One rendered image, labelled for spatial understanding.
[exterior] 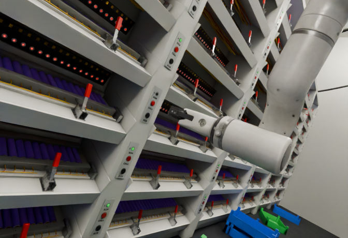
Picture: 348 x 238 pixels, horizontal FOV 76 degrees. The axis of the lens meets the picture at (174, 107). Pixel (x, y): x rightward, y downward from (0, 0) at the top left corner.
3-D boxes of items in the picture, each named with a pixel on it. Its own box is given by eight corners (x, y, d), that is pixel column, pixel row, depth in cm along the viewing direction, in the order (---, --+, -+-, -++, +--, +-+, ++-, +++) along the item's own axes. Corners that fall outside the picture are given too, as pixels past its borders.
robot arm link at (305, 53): (298, 56, 62) (244, 152, 63) (288, 26, 49) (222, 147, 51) (334, 65, 56) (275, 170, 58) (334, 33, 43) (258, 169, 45)
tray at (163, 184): (199, 195, 123) (215, 178, 121) (115, 201, 76) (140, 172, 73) (178, 168, 135) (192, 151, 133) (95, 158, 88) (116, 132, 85)
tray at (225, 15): (252, 68, 127) (269, 48, 124) (204, -3, 79) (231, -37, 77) (227, 52, 139) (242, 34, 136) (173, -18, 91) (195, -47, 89)
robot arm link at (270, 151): (243, 123, 59) (230, 115, 52) (297, 142, 51) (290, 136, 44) (232, 152, 59) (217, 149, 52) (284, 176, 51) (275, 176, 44)
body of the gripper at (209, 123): (208, 142, 52) (173, 126, 59) (225, 148, 60) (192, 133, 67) (221, 113, 53) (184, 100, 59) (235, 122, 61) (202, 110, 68)
